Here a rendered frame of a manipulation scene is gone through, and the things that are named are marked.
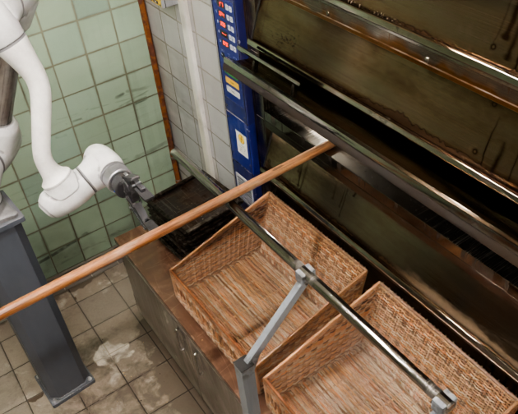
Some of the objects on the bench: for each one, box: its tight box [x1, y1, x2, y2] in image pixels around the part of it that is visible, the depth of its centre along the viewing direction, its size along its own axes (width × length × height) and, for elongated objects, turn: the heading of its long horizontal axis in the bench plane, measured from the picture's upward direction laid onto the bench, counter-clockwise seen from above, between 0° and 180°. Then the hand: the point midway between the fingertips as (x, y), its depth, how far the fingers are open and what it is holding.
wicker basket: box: [169, 191, 368, 394], centre depth 222 cm, size 49×56×28 cm
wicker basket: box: [262, 281, 518, 414], centre depth 183 cm, size 49×56×28 cm
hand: (152, 214), depth 183 cm, fingers open, 13 cm apart
